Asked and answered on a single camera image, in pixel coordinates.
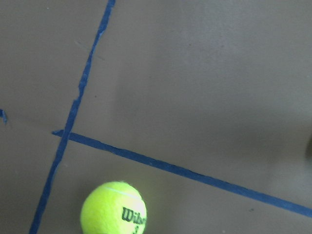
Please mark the tennis ball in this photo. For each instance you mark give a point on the tennis ball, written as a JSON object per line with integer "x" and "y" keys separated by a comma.
{"x": 113, "y": 208}

